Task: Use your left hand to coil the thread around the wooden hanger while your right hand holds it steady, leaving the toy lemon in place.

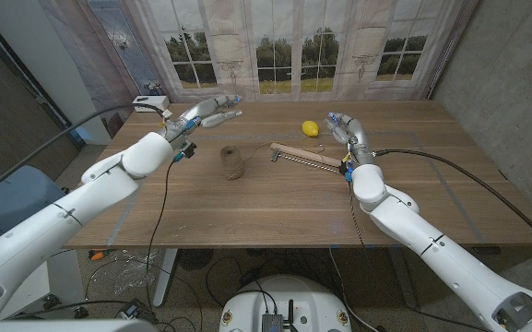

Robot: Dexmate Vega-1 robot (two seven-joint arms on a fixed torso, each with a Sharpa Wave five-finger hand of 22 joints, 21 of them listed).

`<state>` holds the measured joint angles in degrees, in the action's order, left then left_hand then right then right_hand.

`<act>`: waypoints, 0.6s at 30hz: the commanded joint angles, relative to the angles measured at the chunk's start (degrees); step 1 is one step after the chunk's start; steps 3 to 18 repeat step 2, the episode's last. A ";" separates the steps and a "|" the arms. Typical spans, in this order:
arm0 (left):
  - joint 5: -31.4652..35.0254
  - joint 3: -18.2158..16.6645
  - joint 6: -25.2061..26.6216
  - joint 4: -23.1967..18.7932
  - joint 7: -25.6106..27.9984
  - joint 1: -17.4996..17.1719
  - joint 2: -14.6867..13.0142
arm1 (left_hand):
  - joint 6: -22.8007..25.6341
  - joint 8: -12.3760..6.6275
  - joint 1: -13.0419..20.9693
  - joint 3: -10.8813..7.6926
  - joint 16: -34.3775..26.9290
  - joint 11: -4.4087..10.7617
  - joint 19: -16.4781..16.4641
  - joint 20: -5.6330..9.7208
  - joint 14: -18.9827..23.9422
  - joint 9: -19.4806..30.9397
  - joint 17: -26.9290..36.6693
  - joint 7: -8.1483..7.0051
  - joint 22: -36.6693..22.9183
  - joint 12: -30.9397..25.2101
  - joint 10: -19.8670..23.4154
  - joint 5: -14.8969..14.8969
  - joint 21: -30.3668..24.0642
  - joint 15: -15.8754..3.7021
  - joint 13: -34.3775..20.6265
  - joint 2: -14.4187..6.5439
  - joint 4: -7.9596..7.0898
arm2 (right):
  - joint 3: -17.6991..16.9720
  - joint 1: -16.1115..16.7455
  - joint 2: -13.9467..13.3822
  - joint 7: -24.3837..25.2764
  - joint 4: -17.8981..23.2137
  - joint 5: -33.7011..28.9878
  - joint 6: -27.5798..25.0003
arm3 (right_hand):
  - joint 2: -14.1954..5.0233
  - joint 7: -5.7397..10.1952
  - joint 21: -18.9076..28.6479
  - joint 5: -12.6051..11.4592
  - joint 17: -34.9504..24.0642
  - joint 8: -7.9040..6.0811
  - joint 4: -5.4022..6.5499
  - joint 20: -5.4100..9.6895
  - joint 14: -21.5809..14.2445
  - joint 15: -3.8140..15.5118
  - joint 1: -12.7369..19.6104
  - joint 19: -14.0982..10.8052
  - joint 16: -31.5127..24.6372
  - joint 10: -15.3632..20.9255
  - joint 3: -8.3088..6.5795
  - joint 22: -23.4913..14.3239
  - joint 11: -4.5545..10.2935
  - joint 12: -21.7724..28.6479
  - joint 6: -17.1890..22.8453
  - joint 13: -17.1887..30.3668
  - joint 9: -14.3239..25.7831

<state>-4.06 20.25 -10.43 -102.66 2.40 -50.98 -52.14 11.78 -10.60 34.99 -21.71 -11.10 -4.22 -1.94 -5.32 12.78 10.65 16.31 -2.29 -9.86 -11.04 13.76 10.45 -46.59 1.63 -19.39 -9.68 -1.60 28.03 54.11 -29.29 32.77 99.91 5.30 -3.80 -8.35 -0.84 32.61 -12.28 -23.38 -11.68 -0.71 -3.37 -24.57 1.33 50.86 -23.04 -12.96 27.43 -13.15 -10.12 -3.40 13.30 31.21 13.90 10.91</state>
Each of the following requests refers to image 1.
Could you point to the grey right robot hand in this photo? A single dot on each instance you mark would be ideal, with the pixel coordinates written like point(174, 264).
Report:
point(357, 133)

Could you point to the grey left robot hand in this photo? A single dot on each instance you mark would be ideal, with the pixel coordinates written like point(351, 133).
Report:
point(196, 115)

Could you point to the wooden hanger with metal clips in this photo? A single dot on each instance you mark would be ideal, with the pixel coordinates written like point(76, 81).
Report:
point(302, 154)

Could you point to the jute twine spool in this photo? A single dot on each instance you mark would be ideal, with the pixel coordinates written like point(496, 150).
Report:
point(232, 163)

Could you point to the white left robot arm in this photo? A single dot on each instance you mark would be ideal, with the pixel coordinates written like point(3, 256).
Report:
point(109, 184)

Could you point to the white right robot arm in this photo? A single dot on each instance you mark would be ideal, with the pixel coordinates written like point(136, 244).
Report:
point(408, 221)

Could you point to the yellow toy lemon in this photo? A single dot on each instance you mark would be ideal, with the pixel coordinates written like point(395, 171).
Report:
point(310, 128)

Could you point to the white power box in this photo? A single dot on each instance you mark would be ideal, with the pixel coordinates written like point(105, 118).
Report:
point(152, 99)

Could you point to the printed window backdrop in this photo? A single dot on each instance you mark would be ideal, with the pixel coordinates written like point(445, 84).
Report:
point(293, 27)

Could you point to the black round floor fan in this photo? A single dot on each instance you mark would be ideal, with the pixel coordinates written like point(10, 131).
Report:
point(195, 259)

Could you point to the white table leg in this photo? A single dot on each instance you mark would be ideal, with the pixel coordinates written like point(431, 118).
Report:
point(164, 276)

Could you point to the clear plastic bag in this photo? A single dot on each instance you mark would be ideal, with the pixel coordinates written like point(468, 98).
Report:
point(138, 272)

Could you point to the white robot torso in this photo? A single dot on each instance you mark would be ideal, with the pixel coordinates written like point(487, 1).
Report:
point(288, 295)

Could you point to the blue plastic bin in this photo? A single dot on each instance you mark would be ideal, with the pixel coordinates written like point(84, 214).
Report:
point(30, 189)

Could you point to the small black floor device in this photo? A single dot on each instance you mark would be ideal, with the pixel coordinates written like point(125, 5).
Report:
point(134, 310)

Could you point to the white robot head rim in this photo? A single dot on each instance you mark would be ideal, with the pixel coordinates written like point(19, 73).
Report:
point(62, 326)

